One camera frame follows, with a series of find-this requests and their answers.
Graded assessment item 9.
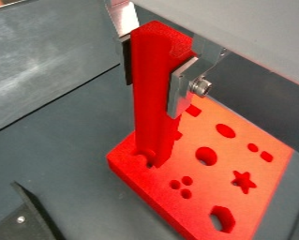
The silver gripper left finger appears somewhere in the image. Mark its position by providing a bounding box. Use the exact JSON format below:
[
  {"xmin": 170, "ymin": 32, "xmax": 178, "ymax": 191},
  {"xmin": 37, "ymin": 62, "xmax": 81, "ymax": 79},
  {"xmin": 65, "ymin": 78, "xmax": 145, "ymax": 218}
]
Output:
[{"xmin": 105, "ymin": 0, "xmax": 139, "ymax": 85}]

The black curved fixture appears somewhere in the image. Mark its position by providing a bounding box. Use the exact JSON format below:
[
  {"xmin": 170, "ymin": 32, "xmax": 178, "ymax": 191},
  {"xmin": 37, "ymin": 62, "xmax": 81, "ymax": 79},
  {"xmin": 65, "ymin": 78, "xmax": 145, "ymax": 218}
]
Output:
[{"xmin": 0, "ymin": 181, "xmax": 66, "ymax": 240}]

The orange foam shape board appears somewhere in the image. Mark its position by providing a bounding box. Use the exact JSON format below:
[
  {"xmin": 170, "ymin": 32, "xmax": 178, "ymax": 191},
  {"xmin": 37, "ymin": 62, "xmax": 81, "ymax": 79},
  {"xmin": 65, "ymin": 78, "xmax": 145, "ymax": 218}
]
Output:
[{"xmin": 109, "ymin": 97, "xmax": 293, "ymax": 240}]

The red arch foam block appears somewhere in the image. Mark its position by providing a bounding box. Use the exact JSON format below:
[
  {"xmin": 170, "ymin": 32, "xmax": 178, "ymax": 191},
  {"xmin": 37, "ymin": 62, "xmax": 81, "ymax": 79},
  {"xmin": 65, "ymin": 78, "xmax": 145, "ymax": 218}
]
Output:
[{"xmin": 130, "ymin": 21, "xmax": 196, "ymax": 168}]

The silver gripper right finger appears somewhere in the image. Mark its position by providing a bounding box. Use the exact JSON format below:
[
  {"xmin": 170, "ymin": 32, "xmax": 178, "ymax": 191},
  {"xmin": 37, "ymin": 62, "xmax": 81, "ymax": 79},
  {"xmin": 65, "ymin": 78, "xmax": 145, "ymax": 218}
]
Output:
[{"xmin": 168, "ymin": 35, "xmax": 229, "ymax": 119}]

